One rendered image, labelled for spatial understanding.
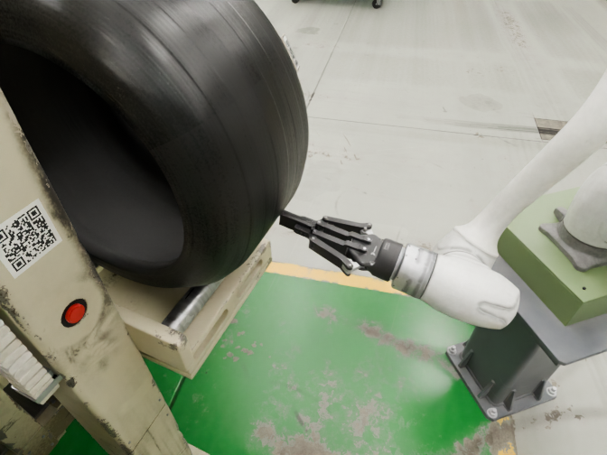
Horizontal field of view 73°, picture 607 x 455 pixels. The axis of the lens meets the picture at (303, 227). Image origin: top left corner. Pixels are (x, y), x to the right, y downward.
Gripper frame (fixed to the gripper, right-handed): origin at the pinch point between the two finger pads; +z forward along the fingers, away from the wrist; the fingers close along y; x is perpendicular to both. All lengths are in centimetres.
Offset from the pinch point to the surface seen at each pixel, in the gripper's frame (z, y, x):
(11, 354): 23.3, 42.7, -0.7
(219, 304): 10.4, 12.4, 19.4
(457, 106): -27, -286, 104
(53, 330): 21.9, 37.3, 0.4
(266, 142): 4.0, 7.4, -21.7
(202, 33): 13.7, 7.5, -34.6
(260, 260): 9.8, -5.2, 23.1
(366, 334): -23, -48, 103
